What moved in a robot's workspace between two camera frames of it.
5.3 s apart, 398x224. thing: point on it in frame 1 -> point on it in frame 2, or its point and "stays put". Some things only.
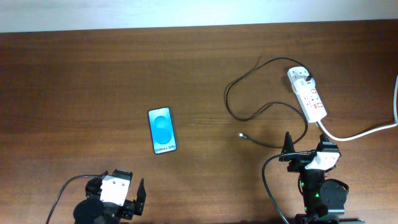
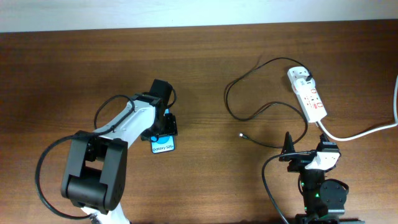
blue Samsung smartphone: (161, 129) stays put
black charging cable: (307, 126) stays put
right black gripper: (300, 160) stays put
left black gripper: (129, 205) -> (171, 128)
